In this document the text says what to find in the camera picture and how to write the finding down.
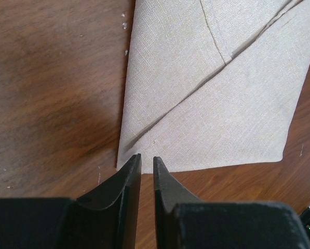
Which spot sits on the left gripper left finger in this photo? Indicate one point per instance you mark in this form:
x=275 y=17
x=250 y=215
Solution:
x=106 y=217

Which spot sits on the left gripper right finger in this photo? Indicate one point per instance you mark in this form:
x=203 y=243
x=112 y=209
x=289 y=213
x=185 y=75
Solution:
x=169 y=194

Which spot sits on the beige cloth napkin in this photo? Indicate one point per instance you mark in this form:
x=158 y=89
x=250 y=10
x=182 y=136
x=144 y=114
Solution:
x=213 y=83

